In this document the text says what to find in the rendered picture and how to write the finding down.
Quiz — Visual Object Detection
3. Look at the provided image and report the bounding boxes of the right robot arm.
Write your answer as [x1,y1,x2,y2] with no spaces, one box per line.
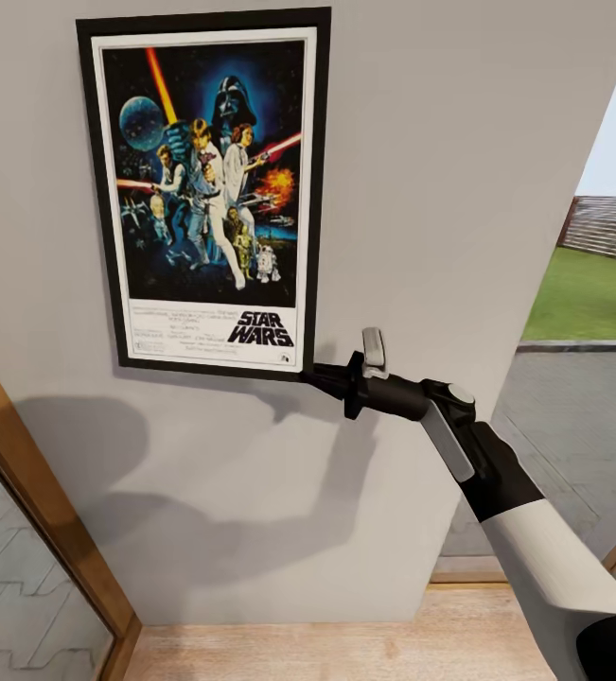
[300,326,616,681]

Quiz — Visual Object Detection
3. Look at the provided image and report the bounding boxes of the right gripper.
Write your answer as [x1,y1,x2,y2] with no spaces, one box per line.
[300,351,406,420]

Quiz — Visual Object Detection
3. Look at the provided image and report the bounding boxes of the poster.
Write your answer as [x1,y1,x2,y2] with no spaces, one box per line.
[76,6,332,384]

